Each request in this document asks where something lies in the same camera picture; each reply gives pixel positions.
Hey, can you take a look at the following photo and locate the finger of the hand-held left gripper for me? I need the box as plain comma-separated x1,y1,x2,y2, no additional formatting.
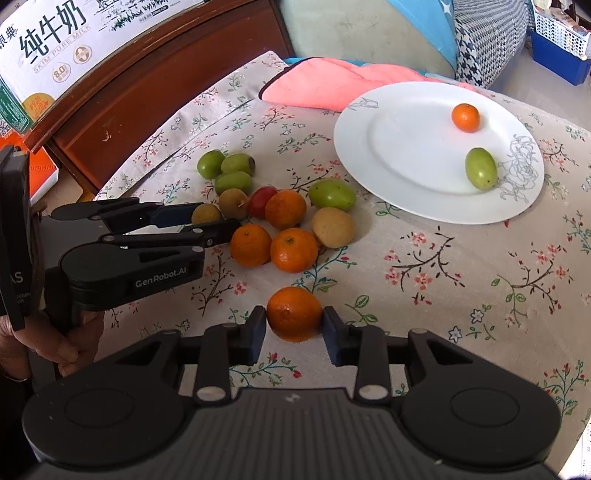
50,198,206,235
102,218,242,249

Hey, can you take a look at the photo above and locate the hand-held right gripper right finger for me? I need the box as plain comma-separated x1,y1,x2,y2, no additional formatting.
322,307,485,401

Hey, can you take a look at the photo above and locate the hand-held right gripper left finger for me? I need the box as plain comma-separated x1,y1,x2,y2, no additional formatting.
111,305,267,406

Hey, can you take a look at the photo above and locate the brown longan with stem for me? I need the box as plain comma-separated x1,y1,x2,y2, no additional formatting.
218,188,251,219

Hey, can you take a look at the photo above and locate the small green jujube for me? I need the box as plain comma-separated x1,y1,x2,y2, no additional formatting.
221,152,256,177
215,171,253,196
198,150,226,180

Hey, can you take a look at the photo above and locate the large brown longan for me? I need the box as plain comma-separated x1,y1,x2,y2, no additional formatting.
311,207,356,248

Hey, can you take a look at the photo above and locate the large green jujube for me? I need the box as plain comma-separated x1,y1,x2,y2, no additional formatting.
308,179,357,212

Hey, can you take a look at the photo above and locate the white plate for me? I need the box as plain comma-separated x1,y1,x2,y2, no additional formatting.
333,82,546,225

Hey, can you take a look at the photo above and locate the oblong green jujube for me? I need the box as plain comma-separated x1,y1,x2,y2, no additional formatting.
465,148,498,190

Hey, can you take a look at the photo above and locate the small orange tangerine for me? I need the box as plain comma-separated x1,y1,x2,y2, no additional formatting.
451,103,481,133

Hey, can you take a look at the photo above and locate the person's left hand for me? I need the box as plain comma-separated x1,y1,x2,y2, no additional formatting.
0,313,106,384

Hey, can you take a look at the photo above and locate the red cherry tomato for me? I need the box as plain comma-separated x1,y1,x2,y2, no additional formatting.
248,185,279,219

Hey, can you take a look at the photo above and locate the brown wooden headboard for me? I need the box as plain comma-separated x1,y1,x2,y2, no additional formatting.
30,0,296,195

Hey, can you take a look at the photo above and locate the orange cardboard box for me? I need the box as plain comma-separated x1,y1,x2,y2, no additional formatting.
18,130,61,199

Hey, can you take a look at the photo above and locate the pink towel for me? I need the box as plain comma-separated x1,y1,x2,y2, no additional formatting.
259,58,485,113

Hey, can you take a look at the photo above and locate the white milk carton box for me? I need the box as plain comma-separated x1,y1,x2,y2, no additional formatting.
0,0,218,137

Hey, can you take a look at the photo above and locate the grey green cushion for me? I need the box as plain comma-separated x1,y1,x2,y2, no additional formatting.
279,0,455,79

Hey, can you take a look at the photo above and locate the blue star print cloth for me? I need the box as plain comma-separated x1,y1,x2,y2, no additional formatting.
383,0,458,70

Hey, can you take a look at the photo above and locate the houndstooth cloth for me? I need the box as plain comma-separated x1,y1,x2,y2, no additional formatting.
452,0,532,90

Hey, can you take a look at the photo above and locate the blue plastic basket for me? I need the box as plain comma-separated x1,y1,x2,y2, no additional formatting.
530,30,591,86

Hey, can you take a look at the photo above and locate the white plastic basket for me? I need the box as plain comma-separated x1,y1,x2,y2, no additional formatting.
533,7,591,58

